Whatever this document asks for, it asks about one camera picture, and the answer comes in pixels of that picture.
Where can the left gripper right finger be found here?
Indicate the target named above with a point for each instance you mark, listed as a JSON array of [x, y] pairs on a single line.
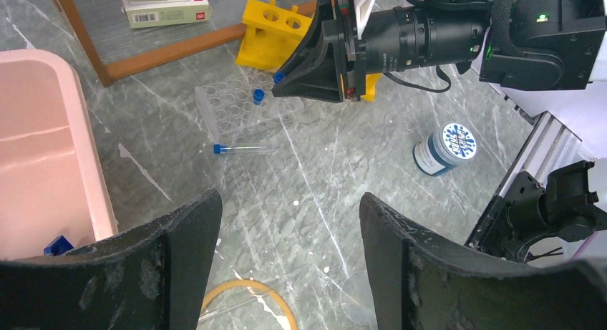
[[422, 280]]

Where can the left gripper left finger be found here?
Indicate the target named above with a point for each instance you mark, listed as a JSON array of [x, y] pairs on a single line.
[[153, 276]]

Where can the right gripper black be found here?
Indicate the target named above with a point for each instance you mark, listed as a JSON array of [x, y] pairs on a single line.
[[427, 33]]

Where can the blue plastic clip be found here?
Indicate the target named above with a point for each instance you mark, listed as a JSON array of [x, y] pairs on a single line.
[[59, 246]]

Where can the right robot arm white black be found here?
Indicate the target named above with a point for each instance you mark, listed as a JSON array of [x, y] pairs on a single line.
[[528, 45]]

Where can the blue cap tube beside rack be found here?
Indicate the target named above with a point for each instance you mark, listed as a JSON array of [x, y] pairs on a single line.
[[278, 77]]

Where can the yellow test tube rack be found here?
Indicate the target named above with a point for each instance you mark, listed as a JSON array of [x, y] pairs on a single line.
[[272, 35]]

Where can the amber rubber tubing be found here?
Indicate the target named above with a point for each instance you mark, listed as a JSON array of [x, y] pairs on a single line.
[[267, 295]]

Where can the clear watch glass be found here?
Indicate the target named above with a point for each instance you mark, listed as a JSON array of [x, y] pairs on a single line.
[[357, 301]]

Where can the blue cap tube in rack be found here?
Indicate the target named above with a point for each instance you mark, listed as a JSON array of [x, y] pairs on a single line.
[[258, 96]]

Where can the clear plastic tube rack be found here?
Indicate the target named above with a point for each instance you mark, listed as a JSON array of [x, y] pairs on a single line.
[[227, 110]]

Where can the blue white round jar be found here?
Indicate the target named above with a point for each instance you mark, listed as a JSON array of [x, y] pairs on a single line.
[[448, 147]]

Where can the pink plastic bin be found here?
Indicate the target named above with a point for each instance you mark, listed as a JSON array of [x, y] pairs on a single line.
[[52, 182]]

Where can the blue capped test tube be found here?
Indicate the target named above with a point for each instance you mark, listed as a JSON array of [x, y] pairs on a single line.
[[220, 149]]

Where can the white cardboard box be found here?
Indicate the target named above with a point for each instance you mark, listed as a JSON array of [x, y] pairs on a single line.
[[149, 13]]

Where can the orange wooden shelf rack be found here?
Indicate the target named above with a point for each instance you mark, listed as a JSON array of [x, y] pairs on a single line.
[[116, 51]]

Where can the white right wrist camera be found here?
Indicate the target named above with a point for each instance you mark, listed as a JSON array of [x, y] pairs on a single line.
[[362, 10]]

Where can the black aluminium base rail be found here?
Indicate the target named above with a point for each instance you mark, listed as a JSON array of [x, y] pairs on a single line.
[[550, 191]]

